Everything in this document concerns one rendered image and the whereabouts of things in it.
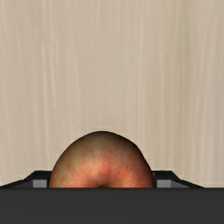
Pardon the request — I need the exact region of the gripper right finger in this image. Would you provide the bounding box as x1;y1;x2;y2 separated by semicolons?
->
150;170;205;189

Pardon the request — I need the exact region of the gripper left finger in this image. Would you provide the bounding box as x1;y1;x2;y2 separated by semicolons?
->
0;170;53;189

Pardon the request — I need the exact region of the red apple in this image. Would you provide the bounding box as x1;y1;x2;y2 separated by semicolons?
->
48;130;156;189

